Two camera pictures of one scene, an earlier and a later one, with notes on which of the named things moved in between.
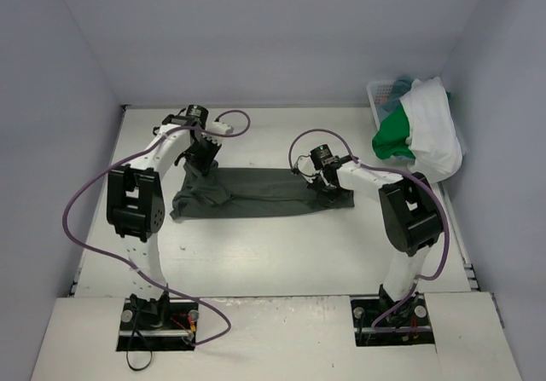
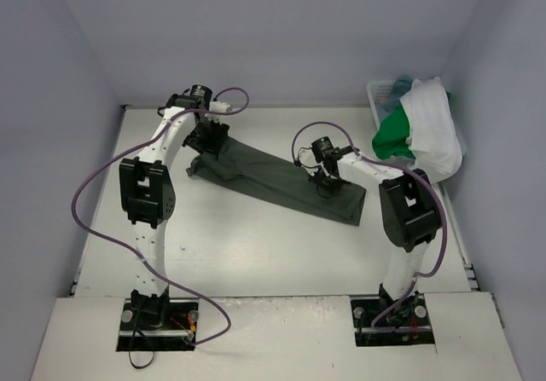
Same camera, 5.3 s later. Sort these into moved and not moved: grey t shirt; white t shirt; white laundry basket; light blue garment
Moved: grey t shirt
Not moved: light blue garment; white t shirt; white laundry basket
